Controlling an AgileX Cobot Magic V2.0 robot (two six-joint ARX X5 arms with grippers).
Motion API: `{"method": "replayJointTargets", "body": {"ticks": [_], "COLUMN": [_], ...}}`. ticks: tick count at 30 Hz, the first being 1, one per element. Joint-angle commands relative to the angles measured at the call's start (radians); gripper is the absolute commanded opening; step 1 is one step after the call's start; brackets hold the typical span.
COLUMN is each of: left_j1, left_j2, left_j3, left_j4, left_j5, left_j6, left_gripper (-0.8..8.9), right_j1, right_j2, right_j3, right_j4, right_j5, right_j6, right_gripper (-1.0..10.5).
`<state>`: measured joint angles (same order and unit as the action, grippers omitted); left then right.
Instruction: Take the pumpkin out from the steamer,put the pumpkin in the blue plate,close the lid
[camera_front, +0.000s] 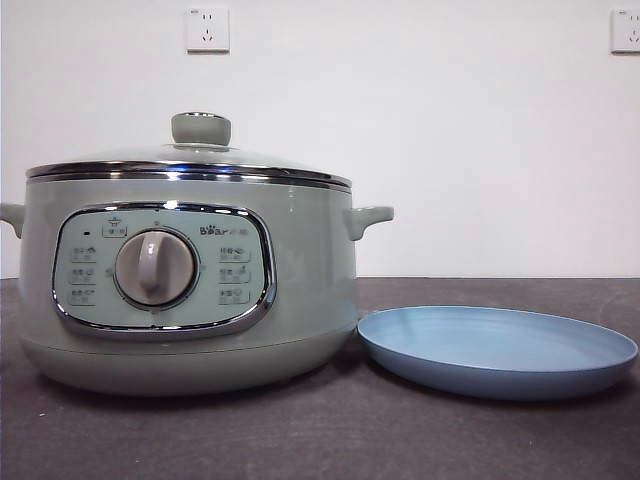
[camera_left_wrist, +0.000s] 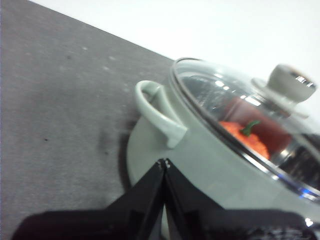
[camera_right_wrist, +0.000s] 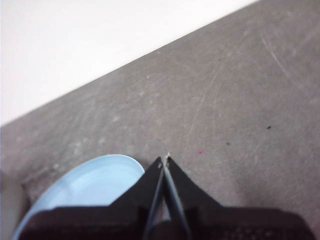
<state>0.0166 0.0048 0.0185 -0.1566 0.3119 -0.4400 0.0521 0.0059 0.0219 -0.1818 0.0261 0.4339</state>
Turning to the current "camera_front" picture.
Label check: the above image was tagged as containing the blue round plate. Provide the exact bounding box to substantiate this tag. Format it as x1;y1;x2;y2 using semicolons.
356;305;640;402

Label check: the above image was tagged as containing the pale green electric steamer pot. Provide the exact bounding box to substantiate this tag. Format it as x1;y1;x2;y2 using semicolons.
0;172;395;399

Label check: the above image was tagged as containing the glass lid with green knob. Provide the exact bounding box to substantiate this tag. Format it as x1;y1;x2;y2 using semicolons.
24;111;348;181

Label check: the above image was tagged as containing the white wall socket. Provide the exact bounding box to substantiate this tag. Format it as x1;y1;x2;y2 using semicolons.
186;6;232;54
610;8;640;55

